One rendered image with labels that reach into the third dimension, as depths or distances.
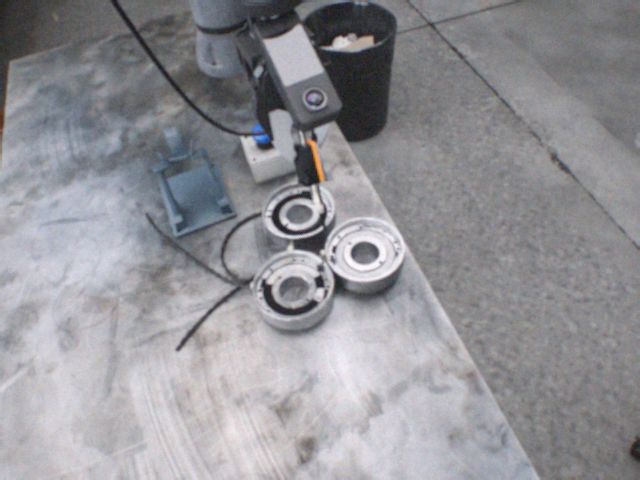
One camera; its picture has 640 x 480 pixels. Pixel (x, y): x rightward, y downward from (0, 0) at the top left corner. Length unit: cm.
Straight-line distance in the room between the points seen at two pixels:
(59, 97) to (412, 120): 139
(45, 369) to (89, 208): 28
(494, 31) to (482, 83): 41
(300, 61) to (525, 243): 139
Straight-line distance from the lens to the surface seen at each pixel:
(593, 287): 178
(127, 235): 86
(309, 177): 62
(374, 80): 191
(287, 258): 71
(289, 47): 52
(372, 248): 73
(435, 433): 63
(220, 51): 107
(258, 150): 84
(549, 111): 230
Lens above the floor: 140
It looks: 52 degrees down
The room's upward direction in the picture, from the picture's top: 9 degrees counter-clockwise
